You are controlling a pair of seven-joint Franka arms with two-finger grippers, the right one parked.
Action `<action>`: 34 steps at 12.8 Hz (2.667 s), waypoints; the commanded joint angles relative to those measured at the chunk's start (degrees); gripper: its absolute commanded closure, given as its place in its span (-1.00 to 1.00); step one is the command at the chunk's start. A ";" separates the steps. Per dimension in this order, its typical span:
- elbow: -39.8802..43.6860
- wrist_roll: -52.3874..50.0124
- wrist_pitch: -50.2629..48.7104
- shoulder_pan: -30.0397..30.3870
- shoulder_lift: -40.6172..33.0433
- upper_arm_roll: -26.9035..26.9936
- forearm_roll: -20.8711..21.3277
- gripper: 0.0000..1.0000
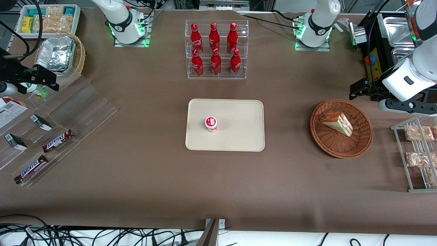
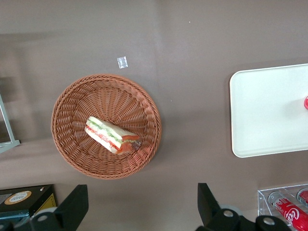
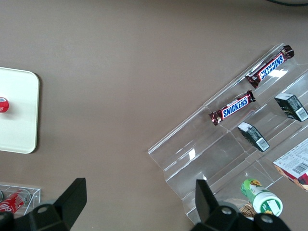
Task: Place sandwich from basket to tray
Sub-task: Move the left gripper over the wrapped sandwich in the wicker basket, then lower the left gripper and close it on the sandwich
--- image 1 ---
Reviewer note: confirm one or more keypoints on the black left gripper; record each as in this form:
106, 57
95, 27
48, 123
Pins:
375, 91

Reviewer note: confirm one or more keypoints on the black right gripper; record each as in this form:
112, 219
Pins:
11, 73

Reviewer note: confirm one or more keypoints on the triangular sandwich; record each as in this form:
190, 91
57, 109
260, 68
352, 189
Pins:
338, 123

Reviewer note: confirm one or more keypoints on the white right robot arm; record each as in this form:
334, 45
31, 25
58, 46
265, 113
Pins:
119, 20

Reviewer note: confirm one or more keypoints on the tan wicker basket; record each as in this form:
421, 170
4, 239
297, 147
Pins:
80, 58

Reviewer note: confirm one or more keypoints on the round brown wicker basket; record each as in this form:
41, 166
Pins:
341, 147

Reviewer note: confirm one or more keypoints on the beige plastic tray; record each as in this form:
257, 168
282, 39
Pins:
239, 136

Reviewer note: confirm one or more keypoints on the green white small bottle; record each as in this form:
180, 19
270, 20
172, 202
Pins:
38, 91

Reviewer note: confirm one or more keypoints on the silver foil containers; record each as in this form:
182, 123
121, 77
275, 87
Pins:
56, 54

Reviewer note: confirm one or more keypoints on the small black white box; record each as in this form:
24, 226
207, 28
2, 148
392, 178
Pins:
15, 141
41, 122

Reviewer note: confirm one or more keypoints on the clear acrylic stepped display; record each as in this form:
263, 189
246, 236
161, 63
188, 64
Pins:
85, 109

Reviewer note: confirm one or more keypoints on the red white carton box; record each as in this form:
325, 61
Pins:
10, 111

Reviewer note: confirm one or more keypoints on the black food warmer unit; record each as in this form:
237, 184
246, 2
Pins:
370, 41

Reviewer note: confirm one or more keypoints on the stainless steel pan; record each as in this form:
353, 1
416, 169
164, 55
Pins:
397, 32
401, 55

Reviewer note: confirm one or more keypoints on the silver metal plate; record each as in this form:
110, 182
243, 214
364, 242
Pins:
353, 34

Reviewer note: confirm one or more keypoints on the clear cracker pack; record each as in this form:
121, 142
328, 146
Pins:
54, 11
56, 24

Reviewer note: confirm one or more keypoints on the yellow snack pack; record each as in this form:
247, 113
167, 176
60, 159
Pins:
27, 24

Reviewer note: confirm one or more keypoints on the snickers chocolate bar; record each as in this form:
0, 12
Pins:
58, 140
31, 169

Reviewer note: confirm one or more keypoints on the white plastic bin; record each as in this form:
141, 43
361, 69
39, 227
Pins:
76, 20

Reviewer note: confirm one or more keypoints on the teal snack pack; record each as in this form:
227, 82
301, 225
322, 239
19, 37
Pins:
70, 11
34, 12

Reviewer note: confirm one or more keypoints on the clear bagged snack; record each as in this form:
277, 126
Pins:
414, 133
433, 177
416, 159

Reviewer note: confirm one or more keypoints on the red cola bottle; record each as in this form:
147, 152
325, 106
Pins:
232, 37
197, 65
215, 64
214, 36
235, 64
195, 37

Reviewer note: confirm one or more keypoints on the brown table cover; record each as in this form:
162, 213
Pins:
136, 188

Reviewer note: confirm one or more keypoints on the clear acrylic bottle rack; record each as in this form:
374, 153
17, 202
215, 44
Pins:
216, 77

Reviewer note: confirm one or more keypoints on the red white yogurt cup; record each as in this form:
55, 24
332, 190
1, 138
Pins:
211, 123

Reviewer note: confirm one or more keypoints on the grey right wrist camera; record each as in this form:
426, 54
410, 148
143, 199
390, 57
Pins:
7, 89

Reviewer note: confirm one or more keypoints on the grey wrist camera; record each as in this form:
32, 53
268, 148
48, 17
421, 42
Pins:
7, 89
403, 106

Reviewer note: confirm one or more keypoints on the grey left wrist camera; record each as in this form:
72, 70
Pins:
403, 106

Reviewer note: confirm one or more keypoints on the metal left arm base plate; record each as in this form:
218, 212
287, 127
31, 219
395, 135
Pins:
312, 49

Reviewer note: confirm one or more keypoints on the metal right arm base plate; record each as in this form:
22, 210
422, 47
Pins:
148, 34

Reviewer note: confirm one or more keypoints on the aluminium frame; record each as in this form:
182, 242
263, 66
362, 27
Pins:
222, 4

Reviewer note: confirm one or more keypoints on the metal table bracket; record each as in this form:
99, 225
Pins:
211, 234

